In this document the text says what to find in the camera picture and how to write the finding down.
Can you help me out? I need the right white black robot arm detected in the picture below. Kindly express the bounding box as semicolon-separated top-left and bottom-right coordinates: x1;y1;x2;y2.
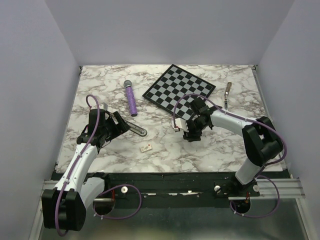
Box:
172;97;287;196

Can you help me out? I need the white stapler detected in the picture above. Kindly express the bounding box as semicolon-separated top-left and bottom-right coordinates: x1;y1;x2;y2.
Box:
222;82;232;110

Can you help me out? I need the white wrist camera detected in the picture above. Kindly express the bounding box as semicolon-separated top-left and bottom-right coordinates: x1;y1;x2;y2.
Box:
171;118;189;133
99;102;108;111

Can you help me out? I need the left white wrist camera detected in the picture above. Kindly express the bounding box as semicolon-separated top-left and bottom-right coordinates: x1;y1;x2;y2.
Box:
99;102;108;111

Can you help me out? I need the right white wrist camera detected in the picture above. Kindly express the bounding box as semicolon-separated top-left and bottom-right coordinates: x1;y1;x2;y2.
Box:
171;118;189;133

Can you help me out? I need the purple glitter microphone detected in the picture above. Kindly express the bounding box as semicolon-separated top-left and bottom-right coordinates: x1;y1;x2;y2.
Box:
123;80;138;117

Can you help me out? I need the grey black stapler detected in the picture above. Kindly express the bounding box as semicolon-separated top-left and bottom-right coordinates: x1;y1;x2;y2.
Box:
107;111;148;137

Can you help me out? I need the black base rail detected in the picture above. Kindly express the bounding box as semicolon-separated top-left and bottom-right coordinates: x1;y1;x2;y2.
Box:
84;171;292;210

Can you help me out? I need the black white chessboard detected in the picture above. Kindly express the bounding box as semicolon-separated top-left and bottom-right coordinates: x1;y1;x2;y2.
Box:
142;64;216;121

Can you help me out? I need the aluminium frame rail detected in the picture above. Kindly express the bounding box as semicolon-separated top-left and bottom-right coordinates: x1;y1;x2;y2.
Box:
27;174;311;240

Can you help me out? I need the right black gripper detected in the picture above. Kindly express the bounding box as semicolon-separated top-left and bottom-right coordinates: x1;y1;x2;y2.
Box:
182;118;208;143

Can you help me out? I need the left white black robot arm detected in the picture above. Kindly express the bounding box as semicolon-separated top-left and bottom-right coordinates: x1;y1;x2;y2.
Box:
41;109;130;231

